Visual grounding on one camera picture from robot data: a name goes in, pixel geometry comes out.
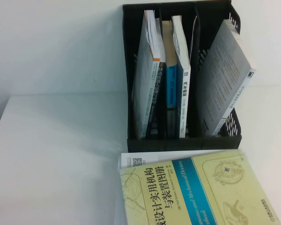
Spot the yellow and blue mechanisms book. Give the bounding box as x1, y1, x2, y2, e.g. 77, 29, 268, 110
119, 150, 281, 225

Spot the blue book with tan pages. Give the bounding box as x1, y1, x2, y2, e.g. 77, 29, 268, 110
162, 20, 178, 139

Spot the white car book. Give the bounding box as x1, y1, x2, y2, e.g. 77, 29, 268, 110
171, 15, 192, 138

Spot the black plastic book stand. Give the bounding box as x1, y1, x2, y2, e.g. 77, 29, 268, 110
122, 0, 244, 152

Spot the grey cover white spine book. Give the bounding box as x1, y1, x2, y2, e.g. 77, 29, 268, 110
196, 19, 258, 136

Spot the magazine with man in suit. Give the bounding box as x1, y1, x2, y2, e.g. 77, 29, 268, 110
114, 151, 225, 225

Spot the loose white paper sheet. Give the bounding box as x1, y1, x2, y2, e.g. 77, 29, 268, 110
188, 15, 199, 59

